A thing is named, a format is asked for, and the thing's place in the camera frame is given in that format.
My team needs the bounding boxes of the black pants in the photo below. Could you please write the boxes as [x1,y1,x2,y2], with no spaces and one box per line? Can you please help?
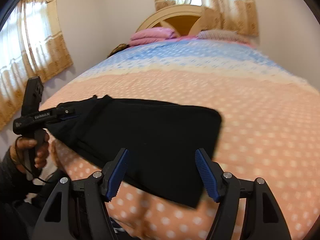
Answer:
[47,96,222,208]

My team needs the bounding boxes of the person's left forearm dark sleeve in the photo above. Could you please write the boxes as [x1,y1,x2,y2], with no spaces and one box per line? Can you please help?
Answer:
[1,150,36,224]

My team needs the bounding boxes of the person's left hand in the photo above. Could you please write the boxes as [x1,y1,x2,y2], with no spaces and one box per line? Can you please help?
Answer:
[9,132,49,173]

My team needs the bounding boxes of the peach blue dotted bedspread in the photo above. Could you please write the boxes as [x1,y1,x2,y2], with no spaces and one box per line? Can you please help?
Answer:
[42,40,319,239]

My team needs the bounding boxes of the beige side window curtain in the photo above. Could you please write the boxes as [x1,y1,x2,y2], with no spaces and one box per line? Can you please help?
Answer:
[1,0,73,127]

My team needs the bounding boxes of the folded pink blanket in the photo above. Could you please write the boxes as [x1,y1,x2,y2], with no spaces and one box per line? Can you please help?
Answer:
[129,27,177,47]

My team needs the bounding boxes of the striped pillow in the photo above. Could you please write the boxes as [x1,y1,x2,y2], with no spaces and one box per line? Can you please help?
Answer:
[197,29,250,44]

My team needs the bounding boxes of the cream wooden headboard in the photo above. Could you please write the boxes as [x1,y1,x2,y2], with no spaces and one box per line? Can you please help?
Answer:
[136,4,202,37]

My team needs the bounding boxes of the beige curtain behind headboard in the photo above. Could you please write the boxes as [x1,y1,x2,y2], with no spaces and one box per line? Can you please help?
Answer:
[155,0,259,37]

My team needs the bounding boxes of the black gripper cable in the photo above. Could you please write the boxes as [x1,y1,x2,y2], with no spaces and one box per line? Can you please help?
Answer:
[15,135,51,184]

